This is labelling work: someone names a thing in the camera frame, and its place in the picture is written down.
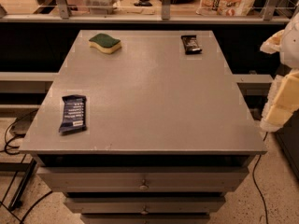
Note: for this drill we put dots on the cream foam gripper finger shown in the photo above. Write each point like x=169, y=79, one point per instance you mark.
x=282, y=102

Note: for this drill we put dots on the dark chocolate rxbar wrapper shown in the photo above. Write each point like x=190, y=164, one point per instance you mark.
x=190, y=44

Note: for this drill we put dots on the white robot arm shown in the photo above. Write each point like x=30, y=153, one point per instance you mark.
x=286, y=43

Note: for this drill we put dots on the green and yellow sponge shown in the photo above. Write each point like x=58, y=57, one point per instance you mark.
x=105, y=43

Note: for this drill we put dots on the printed plastic bag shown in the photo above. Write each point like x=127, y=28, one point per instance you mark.
x=225, y=7

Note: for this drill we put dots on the grey drawer cabinet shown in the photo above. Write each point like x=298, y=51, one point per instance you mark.
x=152, y=112

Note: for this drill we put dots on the top drawer metal knob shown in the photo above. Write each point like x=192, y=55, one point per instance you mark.
x=144, y=185

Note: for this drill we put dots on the drawer metal knob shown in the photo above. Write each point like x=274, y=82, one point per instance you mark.
x=144, y=185
x=144, y=211

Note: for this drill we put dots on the clear plastic container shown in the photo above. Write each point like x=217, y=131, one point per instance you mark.
x=99, y=0

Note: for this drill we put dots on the blue snack bar wrapper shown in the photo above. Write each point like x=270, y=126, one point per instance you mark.
x=74, y=118

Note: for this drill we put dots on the grey metal railing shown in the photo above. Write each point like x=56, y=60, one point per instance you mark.
x=136, y=11

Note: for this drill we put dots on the black metal stand leg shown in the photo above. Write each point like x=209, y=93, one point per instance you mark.
x=27, y=170

